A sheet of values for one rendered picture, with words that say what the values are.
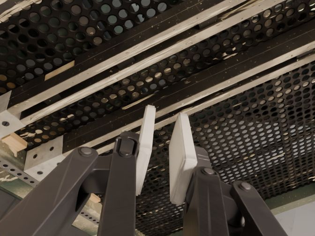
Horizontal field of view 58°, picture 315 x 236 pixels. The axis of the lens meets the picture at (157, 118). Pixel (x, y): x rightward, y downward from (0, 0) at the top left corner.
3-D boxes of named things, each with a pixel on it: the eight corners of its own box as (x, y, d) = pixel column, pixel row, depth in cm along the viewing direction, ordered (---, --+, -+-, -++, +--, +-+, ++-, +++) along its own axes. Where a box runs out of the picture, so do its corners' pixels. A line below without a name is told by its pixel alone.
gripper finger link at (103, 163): (125, 204, 14) (64, 191, 14) (135, 153, 18) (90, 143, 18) (131, 178, 13) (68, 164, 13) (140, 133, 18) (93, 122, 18)
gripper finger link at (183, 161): (183, 158, 15) (198, 161, 15) (178, 111, 21) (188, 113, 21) (169, 204, 16) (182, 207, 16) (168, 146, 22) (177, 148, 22)
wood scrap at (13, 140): (2, 134, 76) (1, 140, 75) (11, 130, 76) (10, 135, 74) (18, 146, 80) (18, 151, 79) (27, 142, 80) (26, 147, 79)
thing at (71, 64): (45, 74, 65) (43, 82, 63) (74, 59, 64) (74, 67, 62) (53, 83, 67) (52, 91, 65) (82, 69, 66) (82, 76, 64)
